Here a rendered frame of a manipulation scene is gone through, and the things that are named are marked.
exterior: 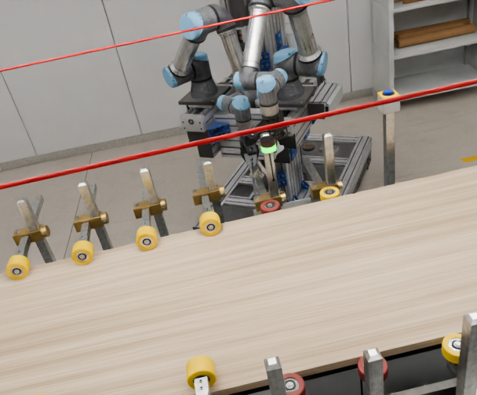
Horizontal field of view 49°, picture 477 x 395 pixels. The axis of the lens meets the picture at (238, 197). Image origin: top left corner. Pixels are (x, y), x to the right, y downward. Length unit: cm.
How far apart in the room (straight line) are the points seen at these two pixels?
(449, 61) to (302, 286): 389
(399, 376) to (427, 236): 50
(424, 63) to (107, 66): 286
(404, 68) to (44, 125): 333
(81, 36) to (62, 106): 67
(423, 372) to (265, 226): 75
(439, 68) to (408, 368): 394
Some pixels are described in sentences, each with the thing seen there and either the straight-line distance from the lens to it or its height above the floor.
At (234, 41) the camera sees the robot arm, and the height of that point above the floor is 139.
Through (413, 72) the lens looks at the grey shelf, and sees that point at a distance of 523.
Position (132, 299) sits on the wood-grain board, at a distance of 186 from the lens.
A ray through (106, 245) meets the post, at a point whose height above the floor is 82.
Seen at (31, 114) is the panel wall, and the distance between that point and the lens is 507.
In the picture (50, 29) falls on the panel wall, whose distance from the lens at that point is 477.
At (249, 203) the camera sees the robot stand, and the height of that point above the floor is 23.
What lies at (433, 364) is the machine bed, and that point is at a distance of 176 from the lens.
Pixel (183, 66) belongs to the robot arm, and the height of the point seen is 128.
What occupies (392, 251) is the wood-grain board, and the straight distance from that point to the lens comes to 186.
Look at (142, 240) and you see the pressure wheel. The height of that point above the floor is 95.
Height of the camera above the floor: 211
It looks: 33 degrees down
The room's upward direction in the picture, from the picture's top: 11 degrees counter-clockwise
